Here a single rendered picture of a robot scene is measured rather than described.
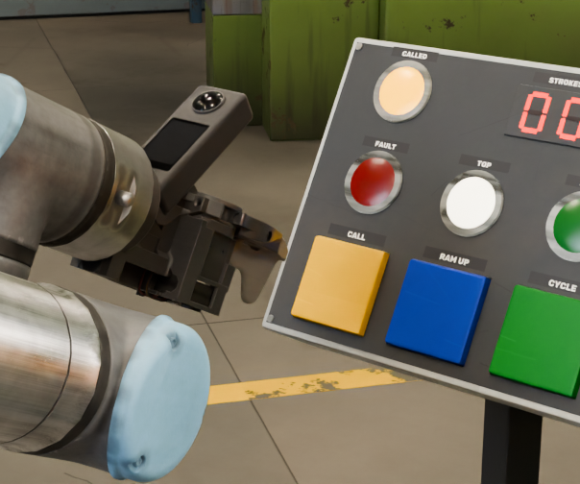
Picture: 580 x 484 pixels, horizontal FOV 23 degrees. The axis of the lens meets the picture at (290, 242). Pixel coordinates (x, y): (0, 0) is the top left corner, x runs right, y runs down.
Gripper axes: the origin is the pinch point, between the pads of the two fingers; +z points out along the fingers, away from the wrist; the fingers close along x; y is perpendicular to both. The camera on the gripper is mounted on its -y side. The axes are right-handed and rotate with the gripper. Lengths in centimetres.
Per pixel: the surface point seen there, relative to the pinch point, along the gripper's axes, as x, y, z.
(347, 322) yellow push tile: 2.3, 3.8, 10.2
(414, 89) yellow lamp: 1.3, -17.4, 10.6
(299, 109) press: -268, -92, 349
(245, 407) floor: -126, 20, 179
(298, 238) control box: -5.9, -2.2, 11.0
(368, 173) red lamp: -0.6, -9.3, 10.6
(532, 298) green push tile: 18.2, -2.1, 10.3
